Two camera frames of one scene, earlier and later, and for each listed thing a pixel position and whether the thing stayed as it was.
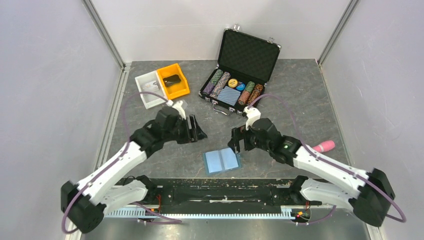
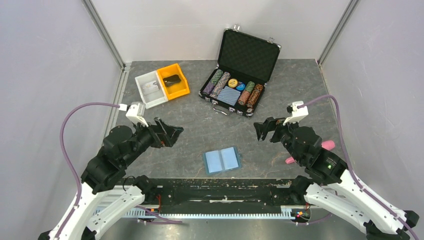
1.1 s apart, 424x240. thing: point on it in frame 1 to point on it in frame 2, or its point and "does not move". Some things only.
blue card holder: [221, 160] does not move
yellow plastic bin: [175, 90] does not move
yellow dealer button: [232, 83] does not move
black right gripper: [242, 133] to [275, 124]
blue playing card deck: [229, 95] does not move
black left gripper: [195, 134] to [161, 138]
